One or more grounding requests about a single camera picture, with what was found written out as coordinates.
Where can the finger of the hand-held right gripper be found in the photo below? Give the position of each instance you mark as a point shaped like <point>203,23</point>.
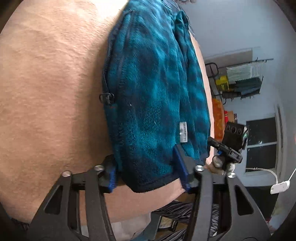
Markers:
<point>227,154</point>

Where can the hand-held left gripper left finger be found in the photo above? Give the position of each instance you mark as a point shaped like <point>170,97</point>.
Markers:
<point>112,177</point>

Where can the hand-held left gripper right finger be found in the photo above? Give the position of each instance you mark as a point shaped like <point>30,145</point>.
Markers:
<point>182,163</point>

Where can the teal plaid fleece jacket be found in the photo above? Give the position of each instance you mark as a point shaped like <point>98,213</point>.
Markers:
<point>150,92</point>

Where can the dark hanging clothes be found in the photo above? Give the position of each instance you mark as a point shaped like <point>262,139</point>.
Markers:
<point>247,87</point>

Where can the black clothes rack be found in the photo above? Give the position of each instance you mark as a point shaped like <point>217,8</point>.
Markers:
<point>259,60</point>

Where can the red box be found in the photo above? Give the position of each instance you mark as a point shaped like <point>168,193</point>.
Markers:
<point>230,117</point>

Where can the orange cloth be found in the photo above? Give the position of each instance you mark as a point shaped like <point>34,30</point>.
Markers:
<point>218,118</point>

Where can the window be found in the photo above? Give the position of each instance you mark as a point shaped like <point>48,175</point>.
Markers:
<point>261,132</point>

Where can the black white striped cloth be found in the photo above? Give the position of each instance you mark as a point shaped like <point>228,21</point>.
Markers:
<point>175,210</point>

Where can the yellow box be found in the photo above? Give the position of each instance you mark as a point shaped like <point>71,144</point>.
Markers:
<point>222,83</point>

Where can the white power strip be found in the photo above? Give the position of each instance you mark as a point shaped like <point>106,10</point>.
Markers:
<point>279,187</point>

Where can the white striped towel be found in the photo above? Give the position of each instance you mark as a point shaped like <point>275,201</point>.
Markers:
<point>242,70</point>

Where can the black shoe rack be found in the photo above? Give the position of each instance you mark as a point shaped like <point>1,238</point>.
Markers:
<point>214,69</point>

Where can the tan blanket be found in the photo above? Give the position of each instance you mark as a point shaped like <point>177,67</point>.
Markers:
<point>46,92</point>

